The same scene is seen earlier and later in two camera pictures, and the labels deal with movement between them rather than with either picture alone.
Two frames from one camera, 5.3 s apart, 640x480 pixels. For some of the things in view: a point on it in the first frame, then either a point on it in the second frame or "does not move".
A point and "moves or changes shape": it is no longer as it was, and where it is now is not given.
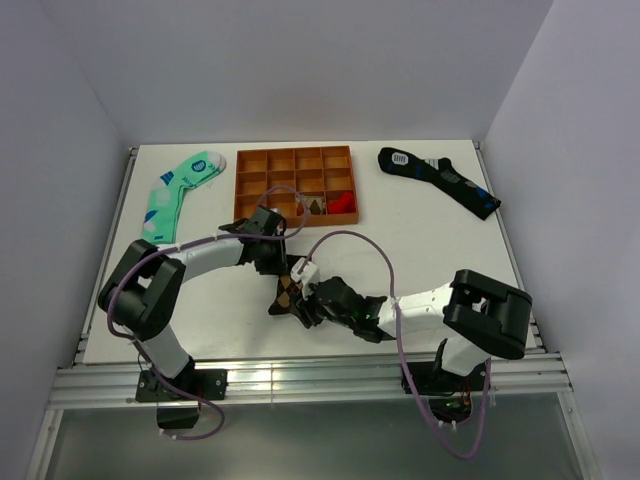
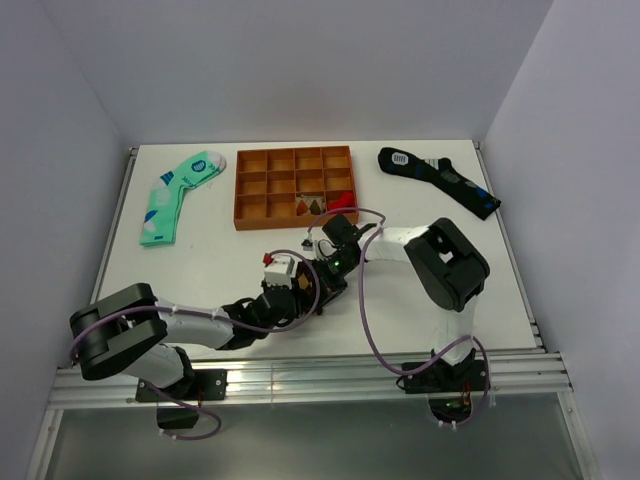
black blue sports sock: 441,172 does not move
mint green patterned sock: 163,198 does not move
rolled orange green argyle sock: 315,205 does not move
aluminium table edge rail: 115,385 does not move
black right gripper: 303,307 → 328,286
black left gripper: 279,264 → 294,311
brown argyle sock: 287,293 moves or changes shape
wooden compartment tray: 323,175 does not move
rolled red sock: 343,205 does not move
